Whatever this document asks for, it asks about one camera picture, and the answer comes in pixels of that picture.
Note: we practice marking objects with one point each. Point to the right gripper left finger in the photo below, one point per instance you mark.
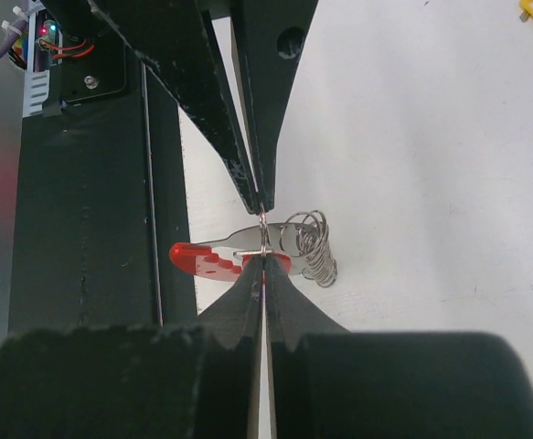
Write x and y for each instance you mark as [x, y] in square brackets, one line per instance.
[196, 381]

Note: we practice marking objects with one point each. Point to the left white cable duct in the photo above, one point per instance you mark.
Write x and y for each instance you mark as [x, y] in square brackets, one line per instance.
[33, 53]

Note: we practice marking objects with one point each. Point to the red-handled metal keyring organizer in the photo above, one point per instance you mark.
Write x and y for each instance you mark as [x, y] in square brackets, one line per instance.
[300, 243]

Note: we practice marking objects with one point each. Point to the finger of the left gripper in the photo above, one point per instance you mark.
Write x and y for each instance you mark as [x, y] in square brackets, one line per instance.
[176, 41]
[269, 40]

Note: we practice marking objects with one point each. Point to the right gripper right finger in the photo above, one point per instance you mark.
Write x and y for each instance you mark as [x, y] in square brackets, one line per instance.
[328, 382]

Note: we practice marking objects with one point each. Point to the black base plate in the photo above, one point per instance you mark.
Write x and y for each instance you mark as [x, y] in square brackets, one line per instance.
[100, 198]

